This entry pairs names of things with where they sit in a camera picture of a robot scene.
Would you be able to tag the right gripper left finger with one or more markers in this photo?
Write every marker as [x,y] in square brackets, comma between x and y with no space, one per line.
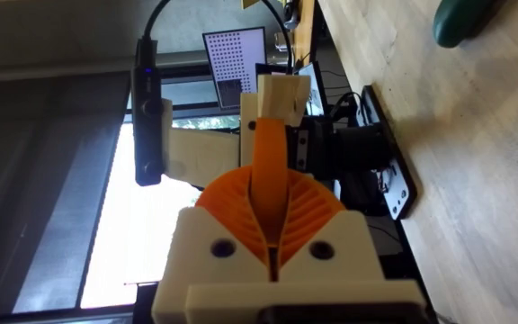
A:
[223,234]

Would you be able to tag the monitor with dotted pattern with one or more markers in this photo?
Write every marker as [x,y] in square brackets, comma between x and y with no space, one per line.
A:
[234,58]

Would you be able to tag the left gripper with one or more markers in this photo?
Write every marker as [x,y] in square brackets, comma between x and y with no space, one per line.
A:
[200,153]

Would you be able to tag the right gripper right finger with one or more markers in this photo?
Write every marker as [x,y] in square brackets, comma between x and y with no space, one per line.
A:
[331,243]

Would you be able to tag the green toy vegetable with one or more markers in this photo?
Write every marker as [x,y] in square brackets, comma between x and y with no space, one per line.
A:
[459,22]

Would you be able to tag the small computer screen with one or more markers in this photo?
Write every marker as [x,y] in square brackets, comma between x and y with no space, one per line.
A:
[318,96]

